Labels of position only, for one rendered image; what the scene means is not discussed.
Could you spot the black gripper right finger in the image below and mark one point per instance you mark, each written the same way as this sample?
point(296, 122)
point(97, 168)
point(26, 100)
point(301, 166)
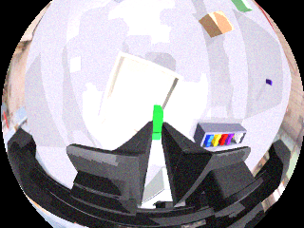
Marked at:
point(187, 163)

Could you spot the green block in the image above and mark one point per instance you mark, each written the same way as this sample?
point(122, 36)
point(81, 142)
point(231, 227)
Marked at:
point(242, 5)

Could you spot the green blade fuse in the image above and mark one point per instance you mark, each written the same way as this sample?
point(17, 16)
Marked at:
point(157, 118)

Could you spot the tan cube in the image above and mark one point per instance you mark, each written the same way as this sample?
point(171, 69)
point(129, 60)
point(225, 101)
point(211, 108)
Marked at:
point(216, 23)

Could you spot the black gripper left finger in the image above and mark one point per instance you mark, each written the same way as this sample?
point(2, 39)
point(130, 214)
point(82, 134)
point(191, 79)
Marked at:
point(128, 162)

